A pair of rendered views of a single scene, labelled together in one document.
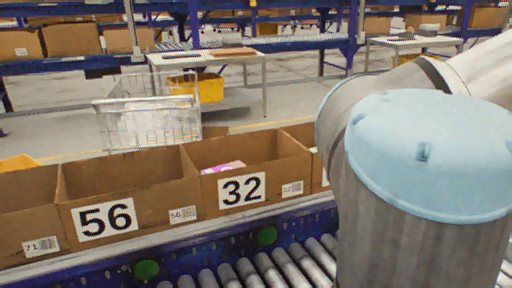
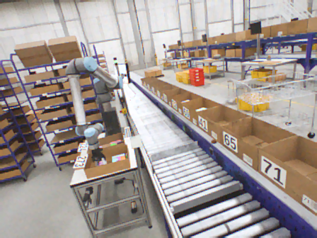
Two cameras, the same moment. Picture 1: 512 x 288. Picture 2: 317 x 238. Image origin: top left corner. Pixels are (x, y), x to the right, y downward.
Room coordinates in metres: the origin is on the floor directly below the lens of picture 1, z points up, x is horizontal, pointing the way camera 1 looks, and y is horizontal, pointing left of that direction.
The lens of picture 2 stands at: (1.43, -2.17, 1.68)
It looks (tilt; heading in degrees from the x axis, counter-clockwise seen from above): 21 degrees down; 104
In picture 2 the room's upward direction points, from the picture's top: 10 degrees counter-clockwise
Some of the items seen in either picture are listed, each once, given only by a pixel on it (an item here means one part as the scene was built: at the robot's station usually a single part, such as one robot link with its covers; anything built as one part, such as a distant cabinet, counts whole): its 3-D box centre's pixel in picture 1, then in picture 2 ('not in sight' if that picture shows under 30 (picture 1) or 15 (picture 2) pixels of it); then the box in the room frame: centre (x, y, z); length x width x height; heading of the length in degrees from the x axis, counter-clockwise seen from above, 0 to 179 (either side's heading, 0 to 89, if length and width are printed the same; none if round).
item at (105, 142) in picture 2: not in sight; (107, 145); (0.41, -0.54, 0.80); 0.38 x 0.28 x 0.10; 25
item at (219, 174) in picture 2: not in sight; (195, 183); (1.34, -1.06, 0.72); 0.52 x 0.05 x 0.05; 26
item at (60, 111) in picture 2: not in sight; (56, 112); (-0.90, 0.37, 0.99); 0.40 x 0.30 x 0.10; 24
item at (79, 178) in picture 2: not in sight; (107, 149); (0.38, -0.53, 0.74); 1.00 x 0.58 x 0.03; 113
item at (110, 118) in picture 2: not in sight; (111, 121); (0.31, -0.12, 0.91); 0.26 x 0.26 x 0.33; 23
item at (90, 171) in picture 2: not in sight; (108, 160); (0.56, -0.83, 0.80); 0.38 x 0.28 x 0.10; 21
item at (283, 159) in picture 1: (245, 169); (187, 103); (1.26, 0.16, 0.96); 0.39 x 0.29 x 0.17; 116
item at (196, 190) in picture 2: not in sight; (199, 188); (1.37, -1.12, 0.72); 0.52 x 0.05 x 0.05; 26
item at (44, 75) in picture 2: not in sight; (42, 76); (-0.89, 0.38, 1.59); 0.40 x 0.30 x 0.10; 24
